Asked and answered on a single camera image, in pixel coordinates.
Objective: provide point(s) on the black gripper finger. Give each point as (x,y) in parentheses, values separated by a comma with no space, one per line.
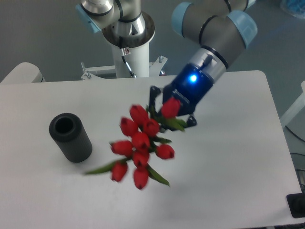
(154,93)
(190,122)

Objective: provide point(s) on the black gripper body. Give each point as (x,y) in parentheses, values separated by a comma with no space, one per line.
(189,87)

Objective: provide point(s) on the red tulip bouquet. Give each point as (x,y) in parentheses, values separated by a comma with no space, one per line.
(142,128)

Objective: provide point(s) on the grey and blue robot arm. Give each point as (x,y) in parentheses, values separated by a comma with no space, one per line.
(222,28)

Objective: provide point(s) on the black ribbed vase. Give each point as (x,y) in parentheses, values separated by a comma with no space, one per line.
(69,134)

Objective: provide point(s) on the white furniture at right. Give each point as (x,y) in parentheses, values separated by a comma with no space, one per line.
(294,109)

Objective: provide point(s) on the blue plastic bag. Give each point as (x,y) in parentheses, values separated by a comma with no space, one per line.
(295,8)

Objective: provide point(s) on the black box at table edge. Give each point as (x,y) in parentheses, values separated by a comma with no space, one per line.
(296,204)

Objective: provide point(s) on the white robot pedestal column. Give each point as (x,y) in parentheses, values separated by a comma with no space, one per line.
(130,45)

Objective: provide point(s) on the white metal base frame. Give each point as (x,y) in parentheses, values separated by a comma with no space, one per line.
(110,72)

